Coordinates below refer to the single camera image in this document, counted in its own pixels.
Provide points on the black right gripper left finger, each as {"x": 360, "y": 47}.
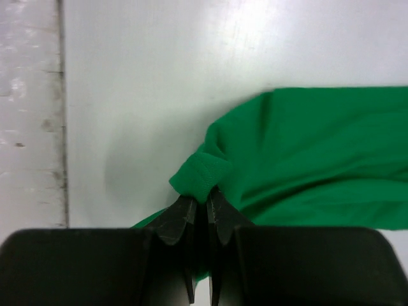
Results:
{"x": 152, "y": 265}

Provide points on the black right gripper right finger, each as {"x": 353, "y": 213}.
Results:
{"x": 298, "y": 265}

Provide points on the green t shirt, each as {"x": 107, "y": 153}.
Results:
{"x": 308, "y": 157}

